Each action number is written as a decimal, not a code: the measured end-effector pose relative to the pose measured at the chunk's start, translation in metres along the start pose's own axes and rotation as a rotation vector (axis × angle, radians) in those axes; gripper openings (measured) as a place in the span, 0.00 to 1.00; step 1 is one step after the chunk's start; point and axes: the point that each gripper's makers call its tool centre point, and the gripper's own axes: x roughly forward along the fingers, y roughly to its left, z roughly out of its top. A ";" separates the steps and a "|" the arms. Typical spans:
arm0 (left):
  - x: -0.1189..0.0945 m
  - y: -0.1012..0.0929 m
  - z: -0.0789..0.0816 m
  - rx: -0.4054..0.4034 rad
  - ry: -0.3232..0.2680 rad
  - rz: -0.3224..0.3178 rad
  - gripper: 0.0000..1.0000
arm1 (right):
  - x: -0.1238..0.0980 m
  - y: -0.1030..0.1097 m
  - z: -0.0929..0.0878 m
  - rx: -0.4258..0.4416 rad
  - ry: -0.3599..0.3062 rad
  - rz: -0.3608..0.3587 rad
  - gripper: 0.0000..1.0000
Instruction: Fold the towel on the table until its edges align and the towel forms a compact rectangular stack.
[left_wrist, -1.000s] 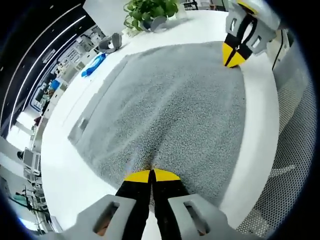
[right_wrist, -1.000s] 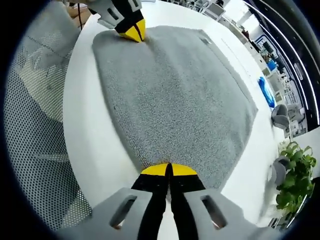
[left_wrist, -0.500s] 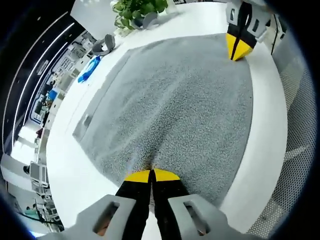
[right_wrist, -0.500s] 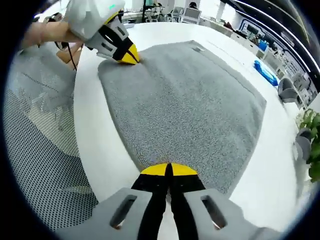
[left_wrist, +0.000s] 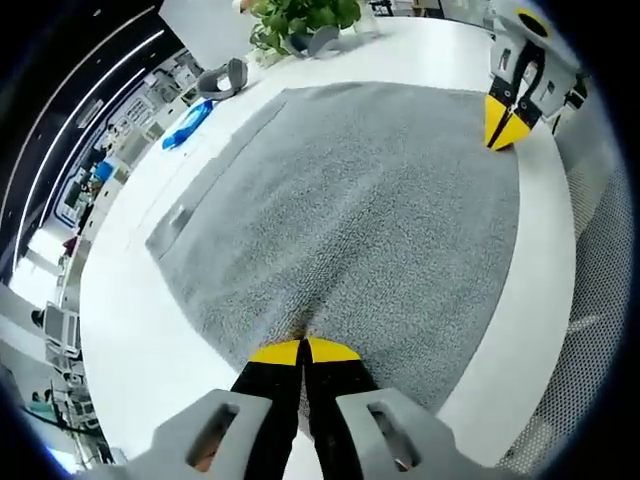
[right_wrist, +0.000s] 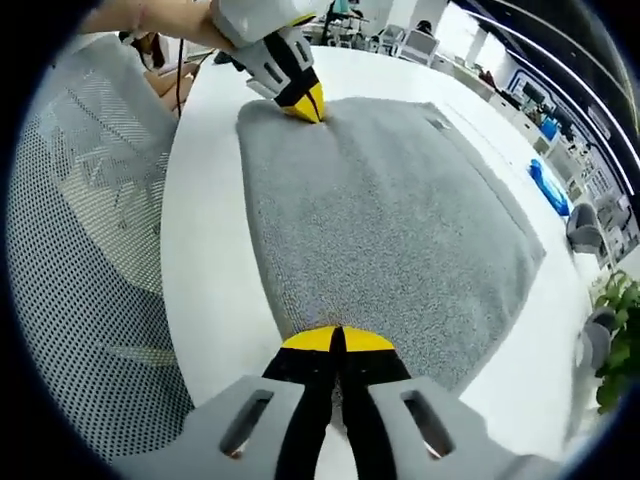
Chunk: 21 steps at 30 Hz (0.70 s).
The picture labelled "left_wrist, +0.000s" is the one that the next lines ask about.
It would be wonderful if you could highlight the grey curved headrest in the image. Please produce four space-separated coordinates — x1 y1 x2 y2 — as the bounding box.
287 25 342 58

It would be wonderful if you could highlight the grey towel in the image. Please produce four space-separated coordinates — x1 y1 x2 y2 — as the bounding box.
144 81 521 416

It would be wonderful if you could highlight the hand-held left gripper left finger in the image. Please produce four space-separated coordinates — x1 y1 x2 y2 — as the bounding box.
127 339 306 480

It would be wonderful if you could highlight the green potted plant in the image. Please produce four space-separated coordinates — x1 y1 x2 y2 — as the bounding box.
249 0 362 54

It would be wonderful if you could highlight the grey headband device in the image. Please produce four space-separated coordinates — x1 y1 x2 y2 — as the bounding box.
197 57 250 99

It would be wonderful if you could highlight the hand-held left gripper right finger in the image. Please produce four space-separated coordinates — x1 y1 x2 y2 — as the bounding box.
304 337 494 480

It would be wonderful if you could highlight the blue wipes packet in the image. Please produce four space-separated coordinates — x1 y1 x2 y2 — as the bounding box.
162 98 215 150

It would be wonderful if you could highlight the grey mesh office chair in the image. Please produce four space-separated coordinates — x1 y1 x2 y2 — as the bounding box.
499 164 632 471

